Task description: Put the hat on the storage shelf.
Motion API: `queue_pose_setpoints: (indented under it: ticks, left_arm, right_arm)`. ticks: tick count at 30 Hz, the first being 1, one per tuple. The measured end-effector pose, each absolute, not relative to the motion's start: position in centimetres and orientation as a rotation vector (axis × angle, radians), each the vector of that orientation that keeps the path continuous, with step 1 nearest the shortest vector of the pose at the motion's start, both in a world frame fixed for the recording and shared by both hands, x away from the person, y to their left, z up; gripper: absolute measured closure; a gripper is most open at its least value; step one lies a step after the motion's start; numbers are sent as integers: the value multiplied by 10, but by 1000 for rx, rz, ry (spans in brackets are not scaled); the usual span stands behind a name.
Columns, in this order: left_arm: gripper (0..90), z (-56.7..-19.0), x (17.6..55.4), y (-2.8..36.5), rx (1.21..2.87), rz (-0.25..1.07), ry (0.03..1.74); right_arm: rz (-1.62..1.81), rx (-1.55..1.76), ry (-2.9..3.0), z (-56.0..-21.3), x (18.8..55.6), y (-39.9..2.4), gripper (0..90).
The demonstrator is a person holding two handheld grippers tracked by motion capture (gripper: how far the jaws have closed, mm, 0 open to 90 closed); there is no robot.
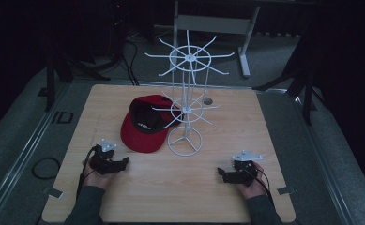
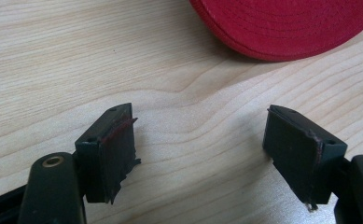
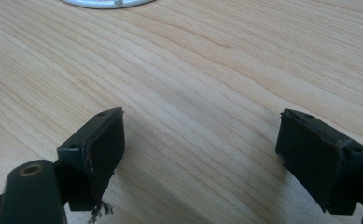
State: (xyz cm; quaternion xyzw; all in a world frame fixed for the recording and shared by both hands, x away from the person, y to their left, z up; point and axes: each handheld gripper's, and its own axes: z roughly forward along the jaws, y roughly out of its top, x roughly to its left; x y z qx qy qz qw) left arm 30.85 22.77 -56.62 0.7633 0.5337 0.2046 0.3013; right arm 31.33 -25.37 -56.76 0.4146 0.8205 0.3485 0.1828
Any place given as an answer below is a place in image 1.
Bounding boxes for red and black cap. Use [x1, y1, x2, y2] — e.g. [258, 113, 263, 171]
[119, 94, 185, 154]

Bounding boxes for black background cables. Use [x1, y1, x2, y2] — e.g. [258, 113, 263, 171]
[108, 18, 141, 86]

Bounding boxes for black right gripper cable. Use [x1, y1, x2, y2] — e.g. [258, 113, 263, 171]
[244, 160, 276, 209]

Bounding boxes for black tripod stand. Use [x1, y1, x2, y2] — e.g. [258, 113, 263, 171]
[253, 40, 328, 126]
[38, 46, 112, 113]

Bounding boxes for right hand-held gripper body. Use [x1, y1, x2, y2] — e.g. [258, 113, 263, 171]
[228, 149, 264, 188]

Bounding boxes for white wire display rack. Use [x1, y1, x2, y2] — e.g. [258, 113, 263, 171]
[144, 29, 236, 158]

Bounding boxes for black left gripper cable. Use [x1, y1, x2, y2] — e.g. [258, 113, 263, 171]
[75, 145, 99, 201]

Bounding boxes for white metal desk frame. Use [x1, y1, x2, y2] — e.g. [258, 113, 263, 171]
[171, 0, 262, 79]

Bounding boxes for grey tape strip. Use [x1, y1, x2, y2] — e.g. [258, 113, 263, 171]
[42, 187, 64, 200]
[276, 186, 297, 196]

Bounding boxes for person's left hand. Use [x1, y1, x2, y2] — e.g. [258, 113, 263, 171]
[82, 158, 116, 190]

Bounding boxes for black coiled floor cable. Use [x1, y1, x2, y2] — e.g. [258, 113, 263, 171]
[31, 157, 62, 181]

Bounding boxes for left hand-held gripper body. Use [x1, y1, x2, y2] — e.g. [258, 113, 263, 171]
[88, 138, 122, 176]

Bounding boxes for person's right hand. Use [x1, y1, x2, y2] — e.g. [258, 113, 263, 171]
[236, 161, 267, 201]

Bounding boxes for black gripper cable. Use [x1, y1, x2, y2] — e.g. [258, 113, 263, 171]
[244, 160, 276, 209]
[75, 145, 99, 201]

